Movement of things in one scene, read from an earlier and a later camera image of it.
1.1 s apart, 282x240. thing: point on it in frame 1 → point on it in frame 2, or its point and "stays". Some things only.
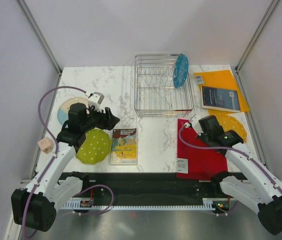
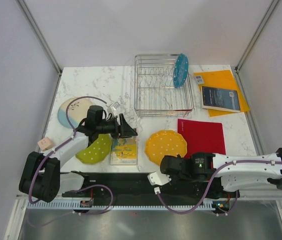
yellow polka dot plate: [228, 123] → [161, 143]
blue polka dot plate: [180, 70] stays
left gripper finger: [108, 119] → [126, 131]
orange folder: [223, 79] stays
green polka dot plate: [96, 147] stays
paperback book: [124, 146] stays
